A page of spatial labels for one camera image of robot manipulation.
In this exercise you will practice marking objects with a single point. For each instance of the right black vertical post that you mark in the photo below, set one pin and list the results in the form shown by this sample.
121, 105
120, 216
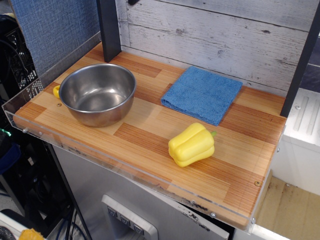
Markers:
302, 64

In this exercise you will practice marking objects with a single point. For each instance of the left black vertical post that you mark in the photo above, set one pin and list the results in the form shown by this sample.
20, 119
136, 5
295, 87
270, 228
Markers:
109, 28

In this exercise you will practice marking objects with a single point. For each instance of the black vertical post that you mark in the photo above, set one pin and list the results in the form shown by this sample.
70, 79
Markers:
109, 28
302, 64

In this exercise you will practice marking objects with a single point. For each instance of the yellow handled toy knife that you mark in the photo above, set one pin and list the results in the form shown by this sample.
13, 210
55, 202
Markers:
56, 91

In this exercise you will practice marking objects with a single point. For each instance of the black plastic crate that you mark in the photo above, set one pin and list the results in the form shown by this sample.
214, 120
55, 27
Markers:
17, 68

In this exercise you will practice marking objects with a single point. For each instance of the metal pot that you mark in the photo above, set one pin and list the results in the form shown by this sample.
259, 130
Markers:
99, 95

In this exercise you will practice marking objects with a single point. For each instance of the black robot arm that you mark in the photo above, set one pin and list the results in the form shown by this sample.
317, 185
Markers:
132, 2

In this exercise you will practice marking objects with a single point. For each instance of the yellow toy bell pepper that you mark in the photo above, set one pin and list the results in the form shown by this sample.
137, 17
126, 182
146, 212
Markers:
195, 143

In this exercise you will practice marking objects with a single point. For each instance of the blue folded cloth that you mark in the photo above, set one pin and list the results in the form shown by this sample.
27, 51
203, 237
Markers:
201, 94

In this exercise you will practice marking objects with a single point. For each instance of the clear acrylic table guard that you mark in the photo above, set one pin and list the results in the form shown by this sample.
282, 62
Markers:
226, 186

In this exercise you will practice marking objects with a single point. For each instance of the yellow object bottom left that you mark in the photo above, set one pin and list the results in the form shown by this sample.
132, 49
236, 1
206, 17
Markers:
30, 234

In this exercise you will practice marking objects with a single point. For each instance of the white plastic unit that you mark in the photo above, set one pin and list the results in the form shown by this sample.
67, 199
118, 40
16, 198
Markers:
297, 158

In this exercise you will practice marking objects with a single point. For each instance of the silver cabinet with dispenser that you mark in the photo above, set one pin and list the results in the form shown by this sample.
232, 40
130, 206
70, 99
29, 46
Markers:
114, 207

